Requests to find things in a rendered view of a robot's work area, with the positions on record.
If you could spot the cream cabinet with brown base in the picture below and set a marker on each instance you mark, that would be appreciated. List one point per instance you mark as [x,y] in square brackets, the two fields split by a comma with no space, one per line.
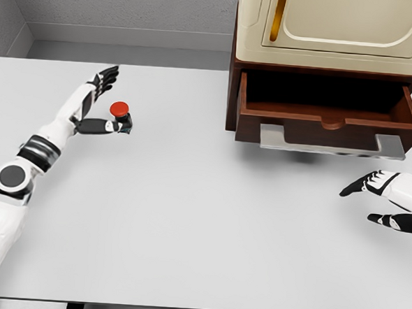
[250,27]

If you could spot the red button switch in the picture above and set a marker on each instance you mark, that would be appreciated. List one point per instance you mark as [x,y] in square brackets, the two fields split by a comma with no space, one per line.
[120,109]

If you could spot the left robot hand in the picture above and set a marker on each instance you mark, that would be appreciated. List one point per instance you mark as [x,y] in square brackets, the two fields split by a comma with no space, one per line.
[77,101]

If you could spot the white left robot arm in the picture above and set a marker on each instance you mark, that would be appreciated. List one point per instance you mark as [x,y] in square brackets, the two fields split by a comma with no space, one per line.
[6,219]

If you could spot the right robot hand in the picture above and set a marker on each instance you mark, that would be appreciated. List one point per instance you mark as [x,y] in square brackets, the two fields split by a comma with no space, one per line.
[404,194]

